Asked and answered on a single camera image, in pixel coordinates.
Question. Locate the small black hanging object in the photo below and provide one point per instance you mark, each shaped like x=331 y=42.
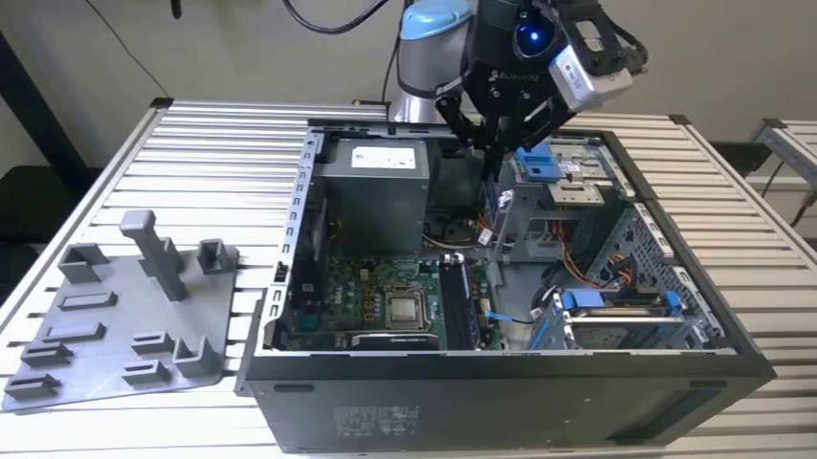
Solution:
x=176 y=8

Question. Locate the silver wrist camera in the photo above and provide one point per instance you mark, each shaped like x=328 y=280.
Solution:
x=588 y=81

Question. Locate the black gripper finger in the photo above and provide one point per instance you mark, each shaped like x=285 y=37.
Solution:
x=463 y=119
x=533 y=124

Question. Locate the plastic parts rack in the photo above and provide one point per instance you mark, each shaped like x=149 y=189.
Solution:
x=128 y=325

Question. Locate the aluminium side table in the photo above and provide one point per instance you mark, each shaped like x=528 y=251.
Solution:
x=786 y=143

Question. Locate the black graphics card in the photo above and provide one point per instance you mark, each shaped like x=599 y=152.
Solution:
x=396 y=341

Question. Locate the silver drive cage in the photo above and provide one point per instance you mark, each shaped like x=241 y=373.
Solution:
x=524 y=225

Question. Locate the green motherboard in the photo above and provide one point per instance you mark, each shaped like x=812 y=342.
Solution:
x=359 y=287

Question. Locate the grey power supply unit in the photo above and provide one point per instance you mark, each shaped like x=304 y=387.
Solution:
x=371 y=210

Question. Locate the silver hard disk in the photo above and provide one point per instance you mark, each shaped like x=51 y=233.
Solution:
x=600 y=334

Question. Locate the black box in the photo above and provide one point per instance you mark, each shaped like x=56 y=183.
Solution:
x=735 y=158

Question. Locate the black table corner cap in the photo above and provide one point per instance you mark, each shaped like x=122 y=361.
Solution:
x=162 y=102
x=680 y=120

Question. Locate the blue disk carrier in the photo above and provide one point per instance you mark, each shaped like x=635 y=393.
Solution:
x=581 y=301

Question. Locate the black PC case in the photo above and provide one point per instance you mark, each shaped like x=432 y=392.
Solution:
x=447 y=406

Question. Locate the CPU socket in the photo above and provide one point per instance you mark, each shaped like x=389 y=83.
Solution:
x=403 y=288

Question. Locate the silver CPU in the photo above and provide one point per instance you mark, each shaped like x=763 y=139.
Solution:
x=407 y=311

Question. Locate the blue plastic drive latch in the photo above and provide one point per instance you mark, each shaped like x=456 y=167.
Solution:
x=540 y=167

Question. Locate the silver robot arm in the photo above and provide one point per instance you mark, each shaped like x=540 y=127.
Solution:
x=428 y=62

